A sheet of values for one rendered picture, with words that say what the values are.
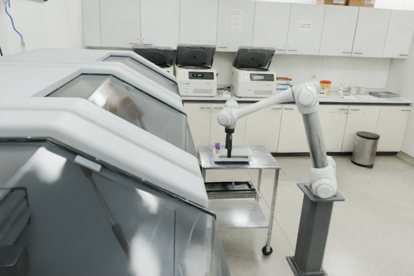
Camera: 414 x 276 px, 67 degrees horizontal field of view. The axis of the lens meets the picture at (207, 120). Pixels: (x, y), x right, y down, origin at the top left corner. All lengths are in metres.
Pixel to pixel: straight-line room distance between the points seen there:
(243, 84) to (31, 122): 3.78
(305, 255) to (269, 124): 2.34
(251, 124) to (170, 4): 1.96
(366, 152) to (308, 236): 2.61
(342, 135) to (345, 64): 1.19
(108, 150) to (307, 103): 1.47
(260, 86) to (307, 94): 2.47
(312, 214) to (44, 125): 2.09
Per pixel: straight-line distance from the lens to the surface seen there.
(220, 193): 2.07
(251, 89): 4.38
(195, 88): 4.23
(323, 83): 5.13
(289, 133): 4.75
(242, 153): 2.45
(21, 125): 0.73
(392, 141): 5.67
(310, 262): 2.74
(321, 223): 2.56
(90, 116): 0.84
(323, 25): 4.98
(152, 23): 4.41
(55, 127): 0.71
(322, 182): 2.15
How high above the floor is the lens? 1.82
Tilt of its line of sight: 17 degrees down
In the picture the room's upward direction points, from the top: 3 degrees clockwise
